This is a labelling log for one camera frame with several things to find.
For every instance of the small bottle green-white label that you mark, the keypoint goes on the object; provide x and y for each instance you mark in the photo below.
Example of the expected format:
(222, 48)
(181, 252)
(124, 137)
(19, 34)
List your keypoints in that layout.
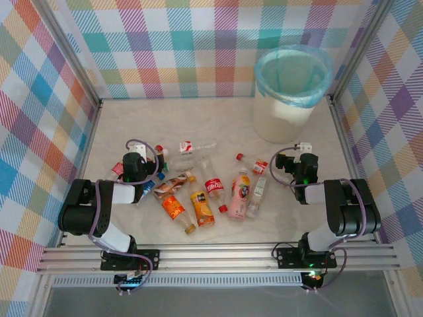
(259, 188)

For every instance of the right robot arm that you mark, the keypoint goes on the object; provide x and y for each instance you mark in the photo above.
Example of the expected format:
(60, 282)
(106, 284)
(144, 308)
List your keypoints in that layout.
(350, 214)

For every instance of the white round waste bin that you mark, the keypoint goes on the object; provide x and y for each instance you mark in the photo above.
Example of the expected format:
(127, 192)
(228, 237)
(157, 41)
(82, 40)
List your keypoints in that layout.
(284, 125)

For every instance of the pink peach drink bottle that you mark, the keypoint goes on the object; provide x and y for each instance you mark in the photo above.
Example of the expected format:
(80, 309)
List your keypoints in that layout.
(238, 198)

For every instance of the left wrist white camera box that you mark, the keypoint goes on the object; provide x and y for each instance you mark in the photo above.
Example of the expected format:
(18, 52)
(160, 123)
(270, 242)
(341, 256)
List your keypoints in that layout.
(138, 149)

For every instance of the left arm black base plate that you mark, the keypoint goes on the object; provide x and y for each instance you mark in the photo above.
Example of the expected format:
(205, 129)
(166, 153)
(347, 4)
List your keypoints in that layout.
(150, 259)

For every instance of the aluminium mounting rail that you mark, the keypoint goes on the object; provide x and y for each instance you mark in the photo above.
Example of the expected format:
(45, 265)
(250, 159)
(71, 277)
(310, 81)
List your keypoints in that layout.
(215, 257)

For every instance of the aluminium frame upright post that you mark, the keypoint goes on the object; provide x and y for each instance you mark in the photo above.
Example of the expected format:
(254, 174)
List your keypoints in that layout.
(360, 49)
(66, 49)

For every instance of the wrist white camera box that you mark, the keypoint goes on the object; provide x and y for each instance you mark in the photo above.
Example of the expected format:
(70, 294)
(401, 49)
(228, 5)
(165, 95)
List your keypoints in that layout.
(138, 149)
(304, 146)

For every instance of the brown coffee drink bottle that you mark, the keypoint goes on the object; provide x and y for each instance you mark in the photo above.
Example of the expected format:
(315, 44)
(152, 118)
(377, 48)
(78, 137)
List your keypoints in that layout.
(168, 188)

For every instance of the orange label juice bottle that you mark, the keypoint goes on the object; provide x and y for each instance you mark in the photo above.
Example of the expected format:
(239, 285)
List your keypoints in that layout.
(173, 208)

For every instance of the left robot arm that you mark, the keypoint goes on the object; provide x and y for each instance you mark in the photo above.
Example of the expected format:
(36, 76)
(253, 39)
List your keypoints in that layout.
(124, 193)

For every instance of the cola bottle red label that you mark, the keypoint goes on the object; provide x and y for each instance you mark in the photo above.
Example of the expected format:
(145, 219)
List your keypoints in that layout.
(214, 188)

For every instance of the clear bottle orange label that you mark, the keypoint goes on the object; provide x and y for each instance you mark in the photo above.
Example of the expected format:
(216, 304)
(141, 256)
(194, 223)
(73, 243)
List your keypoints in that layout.
(261, 166)

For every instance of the clear bottle red-white label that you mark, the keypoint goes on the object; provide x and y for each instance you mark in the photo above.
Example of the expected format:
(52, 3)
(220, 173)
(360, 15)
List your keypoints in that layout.
(185, 147)

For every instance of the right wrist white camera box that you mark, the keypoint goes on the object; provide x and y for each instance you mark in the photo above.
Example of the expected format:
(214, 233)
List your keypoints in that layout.
(304, 146)

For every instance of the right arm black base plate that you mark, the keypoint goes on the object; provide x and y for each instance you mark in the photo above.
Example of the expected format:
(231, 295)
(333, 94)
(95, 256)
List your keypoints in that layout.
(285, 257)

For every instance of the orange juice bottle yellow cap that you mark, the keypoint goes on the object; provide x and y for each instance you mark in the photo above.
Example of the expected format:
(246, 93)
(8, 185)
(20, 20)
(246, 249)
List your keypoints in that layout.
(201, 206)

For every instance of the water bottle blue label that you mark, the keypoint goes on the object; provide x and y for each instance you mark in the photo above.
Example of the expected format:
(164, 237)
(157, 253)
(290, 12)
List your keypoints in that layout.
(149, 186)

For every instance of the aluminium frame side rail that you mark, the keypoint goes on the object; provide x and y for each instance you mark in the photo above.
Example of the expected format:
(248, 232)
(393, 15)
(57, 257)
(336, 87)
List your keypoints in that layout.
(94, 125)
(345, 148)

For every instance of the light blue bin liner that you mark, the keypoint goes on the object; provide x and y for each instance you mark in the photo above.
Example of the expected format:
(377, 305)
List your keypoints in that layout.
(264, 82)

